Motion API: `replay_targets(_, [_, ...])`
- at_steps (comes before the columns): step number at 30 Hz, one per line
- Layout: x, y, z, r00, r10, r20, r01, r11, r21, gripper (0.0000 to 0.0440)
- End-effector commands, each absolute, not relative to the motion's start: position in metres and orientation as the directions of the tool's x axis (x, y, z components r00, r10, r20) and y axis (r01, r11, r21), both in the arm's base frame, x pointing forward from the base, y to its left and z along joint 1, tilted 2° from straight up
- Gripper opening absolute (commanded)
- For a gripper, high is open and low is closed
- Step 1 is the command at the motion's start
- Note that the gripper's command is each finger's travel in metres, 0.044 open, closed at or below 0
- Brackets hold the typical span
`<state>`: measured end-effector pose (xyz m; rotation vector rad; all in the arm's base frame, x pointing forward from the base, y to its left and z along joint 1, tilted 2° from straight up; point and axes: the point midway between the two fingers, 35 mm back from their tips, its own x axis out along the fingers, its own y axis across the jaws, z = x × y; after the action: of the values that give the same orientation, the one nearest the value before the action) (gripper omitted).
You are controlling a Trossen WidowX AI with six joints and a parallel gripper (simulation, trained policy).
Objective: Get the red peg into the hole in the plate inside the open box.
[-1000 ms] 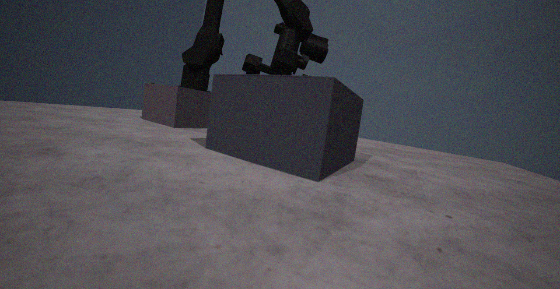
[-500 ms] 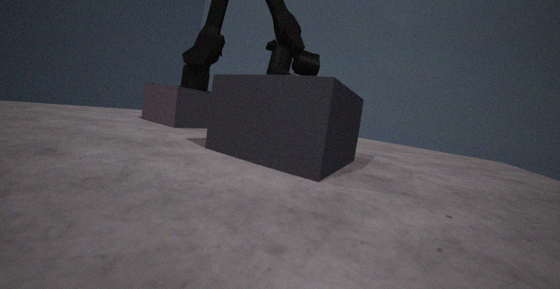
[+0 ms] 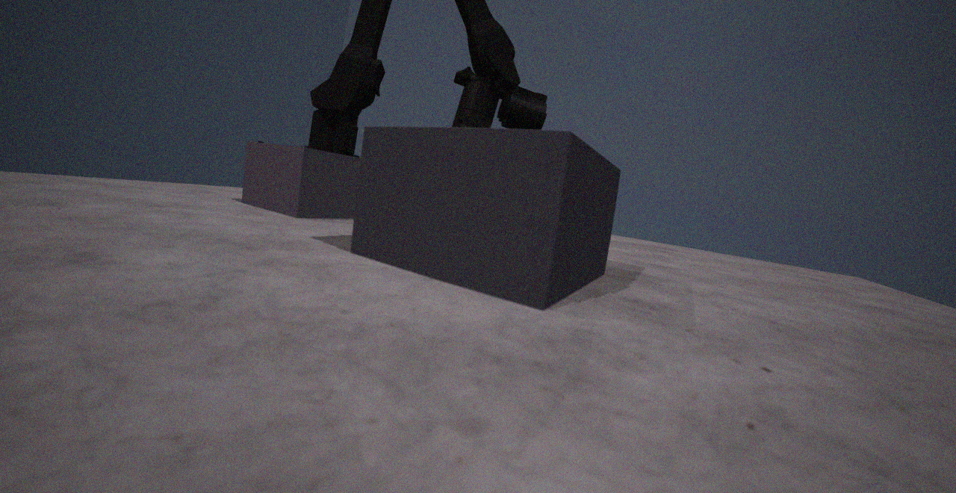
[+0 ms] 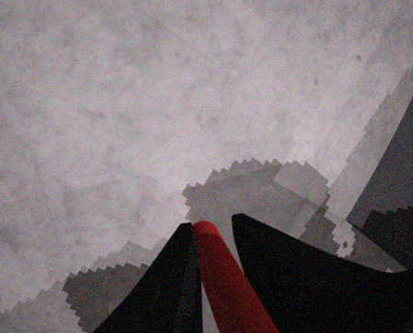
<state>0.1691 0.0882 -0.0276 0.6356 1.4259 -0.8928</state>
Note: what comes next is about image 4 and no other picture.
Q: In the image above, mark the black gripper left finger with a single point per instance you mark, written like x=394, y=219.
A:
x=168, y=297

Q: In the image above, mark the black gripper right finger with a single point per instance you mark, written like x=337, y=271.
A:
x=306, y=290

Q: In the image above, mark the red peg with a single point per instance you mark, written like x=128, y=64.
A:
x=236, y=308

